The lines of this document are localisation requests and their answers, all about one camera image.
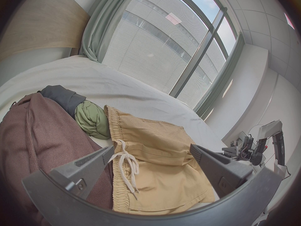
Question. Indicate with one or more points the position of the bed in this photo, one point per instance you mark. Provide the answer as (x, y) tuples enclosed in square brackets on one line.
[(141, 86)]

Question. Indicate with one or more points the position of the green garment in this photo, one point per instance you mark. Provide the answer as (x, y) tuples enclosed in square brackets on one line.
[(91, 119)]

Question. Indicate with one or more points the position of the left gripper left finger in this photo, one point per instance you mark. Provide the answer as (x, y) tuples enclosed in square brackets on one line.
[(89, 171)]

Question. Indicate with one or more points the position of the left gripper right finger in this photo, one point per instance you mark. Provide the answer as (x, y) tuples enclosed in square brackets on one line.
[(221, 173)]

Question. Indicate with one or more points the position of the window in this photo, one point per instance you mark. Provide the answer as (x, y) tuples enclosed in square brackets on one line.
[(164, 43)]

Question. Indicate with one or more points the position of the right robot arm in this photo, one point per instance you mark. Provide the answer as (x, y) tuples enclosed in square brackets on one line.
[(270, 131)]

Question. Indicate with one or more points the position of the tan shorts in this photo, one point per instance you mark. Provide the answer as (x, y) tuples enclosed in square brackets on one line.
[(152, 161)]

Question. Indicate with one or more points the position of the black garment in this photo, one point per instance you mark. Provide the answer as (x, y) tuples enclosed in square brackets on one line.
[(61, 95)]

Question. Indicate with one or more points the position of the brown knit garment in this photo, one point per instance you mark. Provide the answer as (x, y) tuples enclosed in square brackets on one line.
[(47, 138)]

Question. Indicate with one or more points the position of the grey-green curtain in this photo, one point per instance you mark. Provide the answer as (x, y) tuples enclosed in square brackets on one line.
[(98, 36)]

